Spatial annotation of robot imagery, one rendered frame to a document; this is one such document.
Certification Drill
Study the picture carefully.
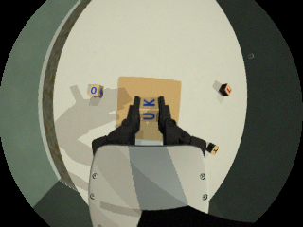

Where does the wooden letter block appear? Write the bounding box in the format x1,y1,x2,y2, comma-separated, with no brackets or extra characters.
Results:
219,83,232,96
139,97,159,122
206,143,219,155
89,85,104,96

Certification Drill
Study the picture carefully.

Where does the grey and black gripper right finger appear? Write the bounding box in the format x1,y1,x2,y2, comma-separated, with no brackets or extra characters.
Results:
158,96,206,156

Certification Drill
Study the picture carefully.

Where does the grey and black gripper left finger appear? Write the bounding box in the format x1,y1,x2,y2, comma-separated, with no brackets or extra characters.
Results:
92,96,140,156

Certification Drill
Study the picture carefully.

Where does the tan flat mat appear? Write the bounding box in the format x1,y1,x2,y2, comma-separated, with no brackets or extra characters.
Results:
116,77,182,141

